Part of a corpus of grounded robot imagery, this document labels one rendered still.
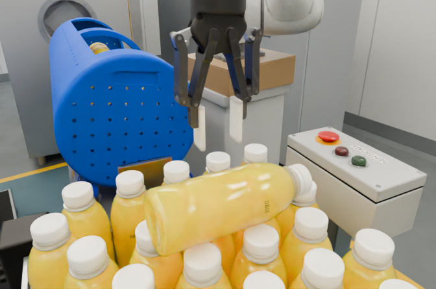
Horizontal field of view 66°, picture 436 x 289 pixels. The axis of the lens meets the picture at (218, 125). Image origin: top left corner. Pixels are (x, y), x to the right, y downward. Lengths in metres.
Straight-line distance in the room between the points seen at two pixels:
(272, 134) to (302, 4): 0.51
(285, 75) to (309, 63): 1.00
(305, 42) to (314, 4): 1.01
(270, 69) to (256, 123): 0.22
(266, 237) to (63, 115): 0.43
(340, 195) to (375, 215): 0.06
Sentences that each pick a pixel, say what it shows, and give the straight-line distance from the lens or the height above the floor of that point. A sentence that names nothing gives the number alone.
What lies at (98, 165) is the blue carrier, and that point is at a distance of 0.70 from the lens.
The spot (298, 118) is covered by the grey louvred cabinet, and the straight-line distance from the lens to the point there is 2.37.
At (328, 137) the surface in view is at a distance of 0.60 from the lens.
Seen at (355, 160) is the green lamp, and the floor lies 1.11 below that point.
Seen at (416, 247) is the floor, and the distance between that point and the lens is 2.28.
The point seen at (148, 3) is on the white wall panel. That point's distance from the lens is 6.36.
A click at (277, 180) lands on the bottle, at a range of 0.38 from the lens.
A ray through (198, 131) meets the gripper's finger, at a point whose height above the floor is 1.15.
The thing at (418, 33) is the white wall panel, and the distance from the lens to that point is 3.27.
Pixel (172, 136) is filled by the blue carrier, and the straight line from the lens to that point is 0.72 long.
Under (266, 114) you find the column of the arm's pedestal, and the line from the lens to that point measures 1.32.
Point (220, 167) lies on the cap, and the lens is 0.53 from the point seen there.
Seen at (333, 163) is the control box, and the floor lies 1.10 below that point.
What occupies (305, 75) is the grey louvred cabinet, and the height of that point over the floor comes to 0.81.
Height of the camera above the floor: 1.35
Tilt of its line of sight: 23 degrees down
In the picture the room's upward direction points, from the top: straight up
